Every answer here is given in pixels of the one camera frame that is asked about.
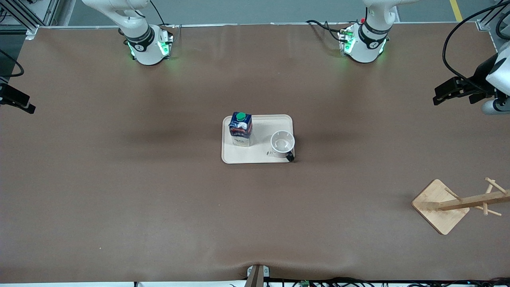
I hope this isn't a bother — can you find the white mug black handle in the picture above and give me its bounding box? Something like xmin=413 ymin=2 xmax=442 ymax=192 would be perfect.
xmin=270 ymin=130 xmax=296 ymax=162

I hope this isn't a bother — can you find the metal clamp bracket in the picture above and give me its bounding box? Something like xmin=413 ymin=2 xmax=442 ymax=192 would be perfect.
xmin=246 ymin=264 xmax=270 ymax=279

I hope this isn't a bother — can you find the aluminium frame profile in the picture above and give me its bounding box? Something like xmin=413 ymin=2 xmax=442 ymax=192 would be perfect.
xmin=476 ymin=0 xmax=510 ymax=31
xmin=0 ymin=0 xmax=60 ymax=29

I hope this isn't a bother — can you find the brown camera post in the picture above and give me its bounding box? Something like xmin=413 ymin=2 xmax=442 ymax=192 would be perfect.
xmin=244 ymin=265 xmax=264 ymax=287

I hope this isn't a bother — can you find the black cable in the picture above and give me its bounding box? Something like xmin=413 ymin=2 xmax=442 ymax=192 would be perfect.
xmin=0 ymin=49 xmax=25 ymax=78
xmin=306 ymin=20 xmax=344 ymax=43
xmin=442 ymin=0 xmax=510 ymax=94
xmin=149 ymin=0 xmax=176 ymax=29
xmin=495 ymin=9 xmax=510 ymax=41

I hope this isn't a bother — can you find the brown table cover mat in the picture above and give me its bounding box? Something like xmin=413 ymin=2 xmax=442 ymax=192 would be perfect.
xmin=0 ymin=23 xmax=510 ymax=284

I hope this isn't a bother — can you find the wooden mug tree rack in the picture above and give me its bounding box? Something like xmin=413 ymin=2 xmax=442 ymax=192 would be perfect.
xmin=411 ymin=177 xmax=508 ymax=235

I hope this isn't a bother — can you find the blue white milk carton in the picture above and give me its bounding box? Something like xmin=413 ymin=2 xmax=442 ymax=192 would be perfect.
xmin=228 ymin=112 xmax=253 ymax=147

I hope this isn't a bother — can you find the cream plastic tray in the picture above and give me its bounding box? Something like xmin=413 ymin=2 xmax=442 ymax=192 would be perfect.
xmin=222 ymin=114 xmax=295 ymax=164

